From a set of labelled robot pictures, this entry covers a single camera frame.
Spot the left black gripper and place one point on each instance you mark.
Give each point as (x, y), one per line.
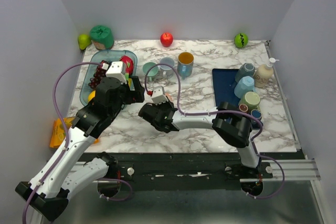
(134, 96)

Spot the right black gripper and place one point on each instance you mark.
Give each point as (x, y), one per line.
(168, 104)

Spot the pink mug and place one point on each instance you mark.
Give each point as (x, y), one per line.
(169, 97)

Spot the grey blue mug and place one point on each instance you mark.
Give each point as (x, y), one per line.
(166, 67)

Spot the mint green mug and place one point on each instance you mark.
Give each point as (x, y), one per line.
(151, 70)

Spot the blue butterfly mug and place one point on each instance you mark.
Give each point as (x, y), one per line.
(185, 64)

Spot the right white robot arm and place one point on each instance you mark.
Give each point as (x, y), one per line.
(233, 126)

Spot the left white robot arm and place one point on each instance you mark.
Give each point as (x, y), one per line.
(50, 190)

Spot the brown patterned mug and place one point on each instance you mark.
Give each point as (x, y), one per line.
(243, 108)

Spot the light blue faceted mug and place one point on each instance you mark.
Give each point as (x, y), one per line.
(245, 84)

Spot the olive green mug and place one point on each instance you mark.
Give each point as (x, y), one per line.
(251, 99)

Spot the dark blue mug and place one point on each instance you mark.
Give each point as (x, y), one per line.
(256, 114)

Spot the dark teal mug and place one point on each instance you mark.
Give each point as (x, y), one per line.
(247, 69)

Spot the yellow mango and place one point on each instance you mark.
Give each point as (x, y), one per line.
(91, 95)

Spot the dark purple grapes bunch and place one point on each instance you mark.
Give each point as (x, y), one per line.
(98, 75)

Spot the red dragon fruit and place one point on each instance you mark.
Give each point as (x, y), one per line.
(129, 65)

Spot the green pear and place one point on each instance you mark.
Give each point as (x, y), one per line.
(84, 41)

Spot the orange snack bag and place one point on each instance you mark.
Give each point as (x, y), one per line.
(58, 133)

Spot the dark blue tray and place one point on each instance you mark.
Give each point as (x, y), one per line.
(223, 85)

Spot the red apple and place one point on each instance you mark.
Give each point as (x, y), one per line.
(166, 39)

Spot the green striped ball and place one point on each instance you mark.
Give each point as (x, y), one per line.
(241, 40)

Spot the cream soap pump bottle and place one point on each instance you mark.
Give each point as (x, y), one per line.
(264, 73)

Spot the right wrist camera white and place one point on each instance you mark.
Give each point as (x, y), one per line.
(158, 95)

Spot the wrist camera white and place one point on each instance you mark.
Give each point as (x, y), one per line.
(158, 95)
(116, 69)

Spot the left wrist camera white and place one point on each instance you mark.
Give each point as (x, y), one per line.
(116, 69)

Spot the black table front rail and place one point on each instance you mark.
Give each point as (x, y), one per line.
(185, 171)

